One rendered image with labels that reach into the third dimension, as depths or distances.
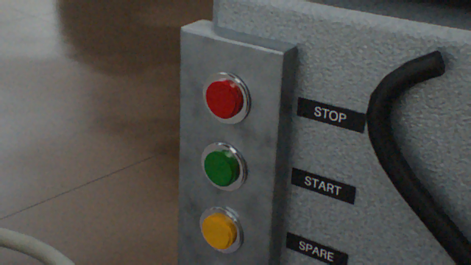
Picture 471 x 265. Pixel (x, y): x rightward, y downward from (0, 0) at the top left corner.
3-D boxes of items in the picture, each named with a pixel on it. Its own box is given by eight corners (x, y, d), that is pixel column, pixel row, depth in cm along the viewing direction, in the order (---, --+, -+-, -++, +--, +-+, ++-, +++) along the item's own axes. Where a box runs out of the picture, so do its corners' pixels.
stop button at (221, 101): (244, 118, 48) (246, 82, 46) (236, 124, 47) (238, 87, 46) (212, 109, 49) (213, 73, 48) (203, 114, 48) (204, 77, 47)
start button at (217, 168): (241, 186, 50) (243, 152, 49) (232, 192, 49) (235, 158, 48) (210, 175, 51) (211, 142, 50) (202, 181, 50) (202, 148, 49)
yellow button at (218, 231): (238, 249, 52) (239, 217, 51) (229, 255, 51) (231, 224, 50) (208, 237, 53) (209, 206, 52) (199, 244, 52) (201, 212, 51)
